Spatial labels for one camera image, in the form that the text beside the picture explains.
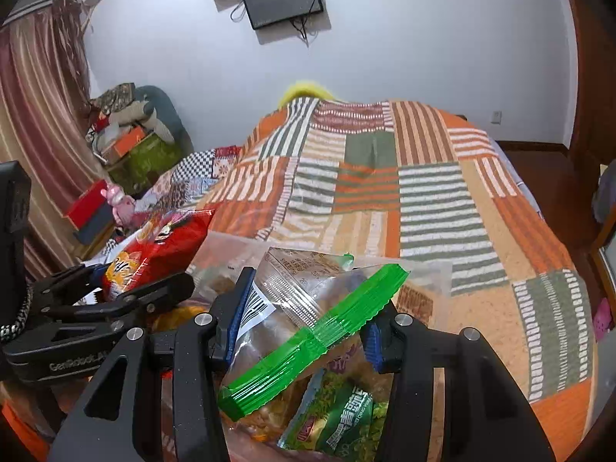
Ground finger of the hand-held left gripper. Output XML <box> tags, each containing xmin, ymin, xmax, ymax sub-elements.
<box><xmin>2</xmin><ymin>272</ymin><xmax>196</xmax><ymax>348</ymax></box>
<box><xmin>29</xmin><ymin>264</ymin><xmax>114</xmax><ymax>306</ymax></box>

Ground yellow fuzzy cushion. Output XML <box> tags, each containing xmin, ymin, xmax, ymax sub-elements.
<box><xmin>280</xmin><ymin>80</ymin><xmax>338</xmax><ymax>105</ymax></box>

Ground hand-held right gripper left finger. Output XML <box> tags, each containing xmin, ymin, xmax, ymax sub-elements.
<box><xmin>48</xmin><ymin>266</ymin><xmax>258</xmax><ymax>462</ymax></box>

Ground grey garment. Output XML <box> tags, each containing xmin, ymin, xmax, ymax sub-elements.
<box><xmin>592</xmin><ymin>159</ymin><xmax>616</xmax><ymax>224</ymax></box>

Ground red snack bag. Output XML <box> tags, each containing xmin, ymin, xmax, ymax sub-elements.
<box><xmin>101</xmin><ymin>209</ymin><xmax>216</xmax><ymax>301</ymax></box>

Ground yellow snack packet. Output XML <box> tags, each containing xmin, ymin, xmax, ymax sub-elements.
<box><xmin>154</xmin><ymin>298</ymin><xmax>215</xmax><ymax>333</ymax></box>

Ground pink plush toy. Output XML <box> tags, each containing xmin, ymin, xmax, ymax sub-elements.
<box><xmin>101</xmin><ymin>184</ymin><xmax>138</xmax><ymax>227</ymax></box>

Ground pink slipper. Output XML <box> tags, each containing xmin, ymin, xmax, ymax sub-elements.
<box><xmin>593</xmin><ymin>298</ymin><xmax>613</xmax><ymax>342</ymax></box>

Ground clear bag green seal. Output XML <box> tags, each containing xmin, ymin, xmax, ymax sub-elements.
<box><xmin>219</xmin><ymin>246</ymin><xmax>412</xmax><ymax>444</ymax></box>

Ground brown wooden door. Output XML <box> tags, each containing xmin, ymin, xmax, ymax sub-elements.
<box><xmin>558</xmin><ymin>0</ymin><xmax>616</xmax><ymax>167</ymax></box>

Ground dark patterned cloth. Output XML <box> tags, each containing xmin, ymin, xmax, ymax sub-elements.
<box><xmin>91</xmin><ymin>83</ymin><xmax>136</xmax><ymax>110</ymax></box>

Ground green box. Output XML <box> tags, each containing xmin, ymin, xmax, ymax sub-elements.
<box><xmin>107</xmin><ymin>132</ymin><xmax>184</xmax><ymax>193</ymax></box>

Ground beige snack box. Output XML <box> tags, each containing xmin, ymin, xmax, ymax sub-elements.
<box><xmin>397</xmin><ymin>283</ymin><xmax>434</xmax><ymax>330</ymax></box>

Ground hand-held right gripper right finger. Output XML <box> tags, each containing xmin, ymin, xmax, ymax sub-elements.
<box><xmin>358</xmin><ymin>310</ymin><xmax>552</xmax><ymax>462</ymax></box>

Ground red box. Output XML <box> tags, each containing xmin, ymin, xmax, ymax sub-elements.
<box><xmin>65</xmin><ymin>179</ymin><xmax>114</xmax><ymax>229</ymax></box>

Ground checkered patchwork quilt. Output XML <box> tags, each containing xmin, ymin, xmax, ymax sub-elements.
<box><xmin>139</xmin><ymin>146</ymin><xmax>241</xmax><ymax>217</ymax></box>

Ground orange striped patchwork blanket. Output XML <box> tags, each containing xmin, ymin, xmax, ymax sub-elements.
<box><xmin>190</xmin><ymin>97</ymin><xmax>600</xmax><ymax>462</ymax></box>

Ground black white braided cord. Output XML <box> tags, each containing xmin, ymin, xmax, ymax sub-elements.
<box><xmin>0</xmin><ymin>289</ymin><xmax>33</xmax><ymax>342</ymax></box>

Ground green snack packet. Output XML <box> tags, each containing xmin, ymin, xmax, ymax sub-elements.
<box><xmin>278</xmin><ymin>370</ymin><xmax>392</xmax><ymax>462</ymax></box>

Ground dark flat box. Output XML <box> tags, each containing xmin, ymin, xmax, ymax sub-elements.
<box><xmin>74</xmin><ymin>202</ymin><xmax>117</xmax><ymax>247</ymax></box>

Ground clear plastic container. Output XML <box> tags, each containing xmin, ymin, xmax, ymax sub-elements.
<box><xmin>164</xmin><ymin>230</ymin><xmax>455</xmax><ymax>462</ymax></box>

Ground striped brown curtain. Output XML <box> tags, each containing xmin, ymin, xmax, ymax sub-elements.
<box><xmin>0</xmin><ymin>0</ymin><xmax>104</xmax><ymax>280</ymax></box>

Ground orange box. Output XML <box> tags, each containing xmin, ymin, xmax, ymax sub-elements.
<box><xmin>113</xmin><ymin>125</ymin><xmax>151</xmax><ymax>159</ymax></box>

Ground grey cushion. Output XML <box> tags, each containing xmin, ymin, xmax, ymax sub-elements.
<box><xmin>135</xmin><ymin>85</ymin><xmax>193</xmax><ymax>150</ymax></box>

